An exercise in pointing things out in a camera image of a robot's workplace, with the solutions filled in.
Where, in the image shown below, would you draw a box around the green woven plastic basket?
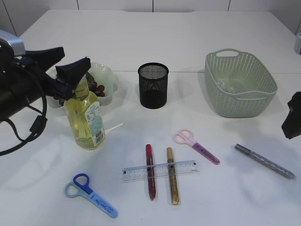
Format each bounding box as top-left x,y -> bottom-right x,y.
205,48 -> 277,118

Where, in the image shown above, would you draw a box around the black mesh pen holder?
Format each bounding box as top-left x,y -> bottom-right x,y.
138,62 -> 169,109

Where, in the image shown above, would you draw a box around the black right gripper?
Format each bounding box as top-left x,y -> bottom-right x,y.
281,91 -> 301,139

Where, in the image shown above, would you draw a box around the green wavy plate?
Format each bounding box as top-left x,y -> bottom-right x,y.
46,63 -> 117,109

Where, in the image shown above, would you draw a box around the purple artificial grape bunch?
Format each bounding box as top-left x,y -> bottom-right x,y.
73,72 -> 106,99

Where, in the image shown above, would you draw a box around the gold glitter marker pen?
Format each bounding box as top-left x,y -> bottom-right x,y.
166,147 -> 180,205

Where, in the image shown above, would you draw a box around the clear plastic sheet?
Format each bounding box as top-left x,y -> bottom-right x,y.
217,79 -> 245,94

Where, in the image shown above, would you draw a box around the small blue white object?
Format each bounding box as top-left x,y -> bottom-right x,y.
294,33 -> 301,55

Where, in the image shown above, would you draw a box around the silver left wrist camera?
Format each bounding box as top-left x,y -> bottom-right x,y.
0,30 -> 26,57

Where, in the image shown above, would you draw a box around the red glitter marker pen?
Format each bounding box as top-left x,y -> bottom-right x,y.
145,144 -> 156,201

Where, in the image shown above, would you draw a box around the yellow drink bottle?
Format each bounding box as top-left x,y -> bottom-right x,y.
64,77 -> 105,150

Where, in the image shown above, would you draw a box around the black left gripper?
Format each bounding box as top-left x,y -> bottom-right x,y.
11,47 -> 91,100

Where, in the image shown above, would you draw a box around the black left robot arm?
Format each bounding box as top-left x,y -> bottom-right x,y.
0,40 -> 91,120

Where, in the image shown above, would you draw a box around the silver glitter marker pen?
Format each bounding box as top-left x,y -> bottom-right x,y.
235,144 -> 296,180

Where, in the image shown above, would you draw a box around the clear plastic ruler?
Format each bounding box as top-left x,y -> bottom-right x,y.
121,160 -> 199,183

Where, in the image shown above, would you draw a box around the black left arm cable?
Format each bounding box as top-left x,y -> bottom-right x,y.
0,65 -> 49,156

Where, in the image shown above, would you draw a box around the blue scissors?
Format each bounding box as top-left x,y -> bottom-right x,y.
64,173 -> 118,218

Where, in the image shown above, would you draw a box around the pink purple scissors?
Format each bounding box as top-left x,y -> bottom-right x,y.
173,129 -> 220,165

